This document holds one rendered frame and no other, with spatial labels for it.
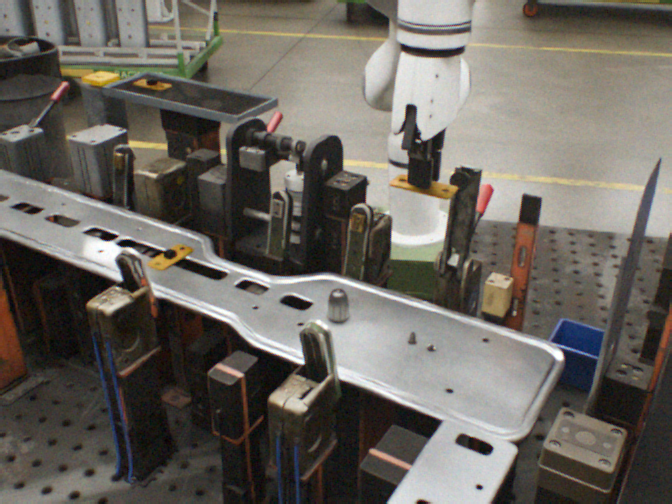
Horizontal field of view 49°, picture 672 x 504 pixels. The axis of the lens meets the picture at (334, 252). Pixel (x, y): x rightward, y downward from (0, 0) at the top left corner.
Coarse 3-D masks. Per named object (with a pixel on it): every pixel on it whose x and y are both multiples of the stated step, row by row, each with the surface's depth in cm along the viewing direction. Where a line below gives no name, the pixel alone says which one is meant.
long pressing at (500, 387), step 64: (0, 192) 150; (64, 192) 149; (64, 256) 128; (192, 256) 128; (256, 320) 111; (320, 320) 111; (384, 320) 111; (448, 320) 111; (384, 384) 98; (448, 384) 98; (512, 384) 98
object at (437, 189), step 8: (400, 176) 96; (392, 184) 94; (400, 184) 94; (408, 184) 94; (432, 184) 94; (440, 184) 94; (448, 184) 94; (416, 192) 93; (424, 192) 92; (432, 192) 92; (440, 192) 92; (448, 192) 92
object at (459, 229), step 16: (464, 176) 105; (480, 176) 108; (464, 192) 109; (464, 208) 110; (448, 224) 111; (464, 224) 110; (448, 240) 112; (464, 240) 110; (448, 256) 114; (464, 256) 111
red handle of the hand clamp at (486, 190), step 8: (488, 184) 118; (480, 192) 118; (488, 192) 117; (480, 200) 117; (488, 200) 117; (480, 208) 116; (480, 216) 117; (472, 232) 115; (456, 256) 113; (448, 264) 113; (456, 264) 113
